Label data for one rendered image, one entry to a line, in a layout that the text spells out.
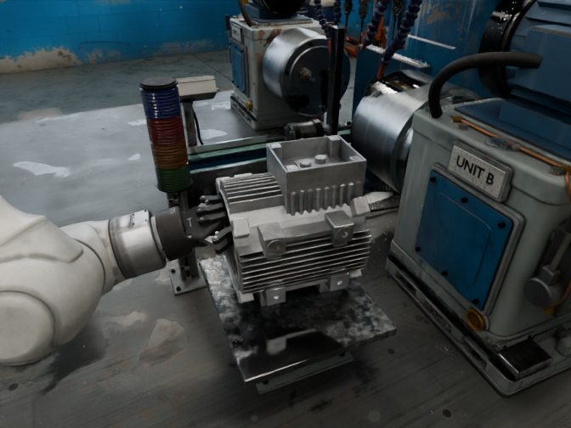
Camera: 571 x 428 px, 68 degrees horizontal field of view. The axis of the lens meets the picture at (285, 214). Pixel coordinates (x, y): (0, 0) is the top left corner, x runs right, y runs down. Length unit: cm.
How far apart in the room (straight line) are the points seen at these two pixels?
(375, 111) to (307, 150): 29
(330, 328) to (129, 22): 622
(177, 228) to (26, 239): 20
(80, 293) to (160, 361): 35
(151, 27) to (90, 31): 80
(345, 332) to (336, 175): 23
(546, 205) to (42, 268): 58
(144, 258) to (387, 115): 55
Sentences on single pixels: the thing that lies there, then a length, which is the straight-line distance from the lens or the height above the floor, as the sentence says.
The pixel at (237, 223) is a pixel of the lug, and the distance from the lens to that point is 56.
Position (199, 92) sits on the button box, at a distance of 126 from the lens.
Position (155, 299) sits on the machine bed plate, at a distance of 90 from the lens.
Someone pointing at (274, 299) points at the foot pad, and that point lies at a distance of 62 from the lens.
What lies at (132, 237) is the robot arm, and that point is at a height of 107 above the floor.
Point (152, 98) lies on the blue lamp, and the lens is 71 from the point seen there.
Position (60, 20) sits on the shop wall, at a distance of 657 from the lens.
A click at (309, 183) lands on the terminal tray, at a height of 112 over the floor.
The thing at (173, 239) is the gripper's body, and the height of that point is 106.
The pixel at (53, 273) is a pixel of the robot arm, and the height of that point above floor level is 114.
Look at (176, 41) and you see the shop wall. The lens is 681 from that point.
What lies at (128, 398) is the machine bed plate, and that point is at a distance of 76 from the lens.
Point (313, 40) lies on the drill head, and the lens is 137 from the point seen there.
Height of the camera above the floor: 140
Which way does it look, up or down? 33 degrees down
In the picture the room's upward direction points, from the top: straight up
